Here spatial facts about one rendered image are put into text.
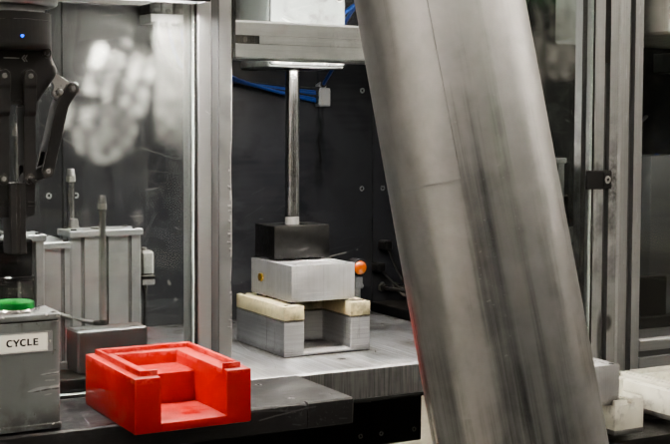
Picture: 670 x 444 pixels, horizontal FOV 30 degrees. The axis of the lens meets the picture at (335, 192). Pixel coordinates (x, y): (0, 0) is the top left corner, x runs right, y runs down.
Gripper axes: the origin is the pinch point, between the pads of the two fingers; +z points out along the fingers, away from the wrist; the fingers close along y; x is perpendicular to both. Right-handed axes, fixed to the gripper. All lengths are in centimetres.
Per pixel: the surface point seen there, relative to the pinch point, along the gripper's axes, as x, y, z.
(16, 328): 2.9, 0.7, 10.6
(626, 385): 0, -80, 25
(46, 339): 3.0, -2.2, 11.9
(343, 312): -23, -50, 16
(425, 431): -291, -238, 111
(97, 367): -2.8, -9.2, 16.3
